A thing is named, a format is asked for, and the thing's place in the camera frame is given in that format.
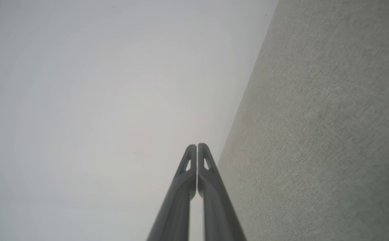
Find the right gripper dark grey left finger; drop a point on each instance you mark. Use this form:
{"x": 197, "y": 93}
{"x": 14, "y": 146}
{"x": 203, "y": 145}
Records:
{"x": 181, "y": 201}

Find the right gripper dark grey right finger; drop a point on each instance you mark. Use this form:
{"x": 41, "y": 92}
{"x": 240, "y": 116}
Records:
{"x": 217, "y": 207}

